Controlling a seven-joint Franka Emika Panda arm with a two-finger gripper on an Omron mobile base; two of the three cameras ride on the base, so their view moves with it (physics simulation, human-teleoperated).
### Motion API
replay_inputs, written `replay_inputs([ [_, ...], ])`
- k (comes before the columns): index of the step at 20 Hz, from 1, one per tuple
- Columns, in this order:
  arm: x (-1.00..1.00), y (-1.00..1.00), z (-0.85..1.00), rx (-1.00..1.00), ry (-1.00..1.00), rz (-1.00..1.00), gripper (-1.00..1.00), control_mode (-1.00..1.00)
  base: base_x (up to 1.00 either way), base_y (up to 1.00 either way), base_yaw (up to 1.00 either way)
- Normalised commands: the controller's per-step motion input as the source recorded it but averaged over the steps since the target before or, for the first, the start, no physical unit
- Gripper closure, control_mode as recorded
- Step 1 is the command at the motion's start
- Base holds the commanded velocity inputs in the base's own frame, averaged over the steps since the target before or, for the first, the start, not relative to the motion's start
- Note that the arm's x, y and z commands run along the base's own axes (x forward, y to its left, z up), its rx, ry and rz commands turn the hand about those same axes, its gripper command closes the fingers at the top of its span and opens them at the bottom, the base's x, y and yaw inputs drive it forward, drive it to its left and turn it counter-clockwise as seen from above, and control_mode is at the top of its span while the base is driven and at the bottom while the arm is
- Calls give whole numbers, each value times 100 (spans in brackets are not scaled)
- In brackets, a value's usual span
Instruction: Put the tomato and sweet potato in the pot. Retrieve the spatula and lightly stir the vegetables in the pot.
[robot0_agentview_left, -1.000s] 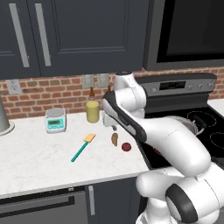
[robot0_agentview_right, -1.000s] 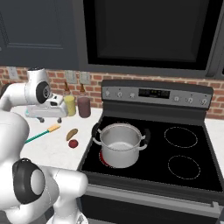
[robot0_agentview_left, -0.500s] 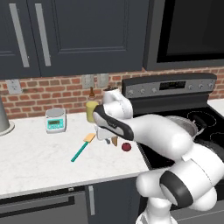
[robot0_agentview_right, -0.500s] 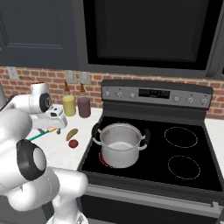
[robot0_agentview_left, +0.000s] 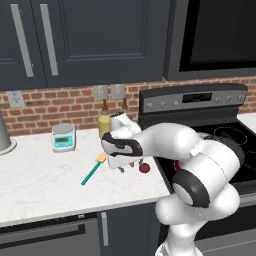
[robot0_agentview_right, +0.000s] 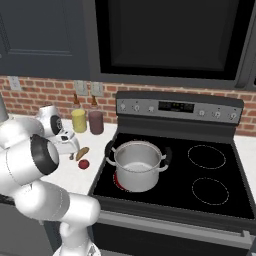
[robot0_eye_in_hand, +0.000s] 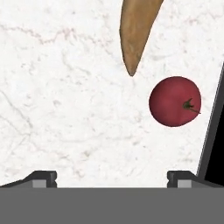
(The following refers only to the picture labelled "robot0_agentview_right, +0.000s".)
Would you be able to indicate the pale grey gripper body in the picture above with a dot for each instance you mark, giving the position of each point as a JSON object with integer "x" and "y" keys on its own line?
{"x": 70, "y": 146}

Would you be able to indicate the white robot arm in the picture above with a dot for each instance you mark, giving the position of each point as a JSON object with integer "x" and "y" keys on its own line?
{"x": 36, "y": 196}

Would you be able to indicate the brown sweet potato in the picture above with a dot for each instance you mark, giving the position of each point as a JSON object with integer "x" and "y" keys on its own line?
{"x": 82, "y": 153}

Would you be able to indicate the red tomato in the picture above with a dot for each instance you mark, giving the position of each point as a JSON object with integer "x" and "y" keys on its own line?
{"x": 83, "y": 164}

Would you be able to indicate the yellow bottle with brown cap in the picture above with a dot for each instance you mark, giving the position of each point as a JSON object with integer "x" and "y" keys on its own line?
{"x": 79, "y": 120}

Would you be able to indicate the dark red bottle, brown cap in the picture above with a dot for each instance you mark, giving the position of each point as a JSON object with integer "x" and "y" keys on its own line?
{"x": 96, "y": 122}

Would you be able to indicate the steel stove knob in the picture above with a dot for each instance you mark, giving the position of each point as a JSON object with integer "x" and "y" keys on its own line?
{"x": 233, "y": 116}
{"x": 136, "y": 107}
{"x": 201, "y": 112}
{"x": 123, "y": 106}
{"x": 217, "y": 114}
{"x": 151, "y": 108}

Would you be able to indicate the dark grey base cupboard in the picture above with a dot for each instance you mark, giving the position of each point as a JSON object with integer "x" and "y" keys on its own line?
{"x": 23, "y": 233}

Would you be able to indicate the dark grey cupboard door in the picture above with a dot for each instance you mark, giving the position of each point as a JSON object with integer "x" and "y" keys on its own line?
{"x": 40, "y": 33}

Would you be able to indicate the black stove with steel panel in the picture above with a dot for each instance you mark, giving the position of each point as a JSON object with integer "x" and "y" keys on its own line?
{"x": 206, "y": 186}

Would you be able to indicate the black microwave oven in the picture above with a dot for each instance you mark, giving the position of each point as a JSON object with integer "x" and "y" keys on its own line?
{"x": 173, "y": 36}

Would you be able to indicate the grey wall socket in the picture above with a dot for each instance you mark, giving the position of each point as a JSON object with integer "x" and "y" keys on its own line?
{"x": 81, "y": 88}
{"x": 97, "y": 89}
{"x": 15, "y": 83}

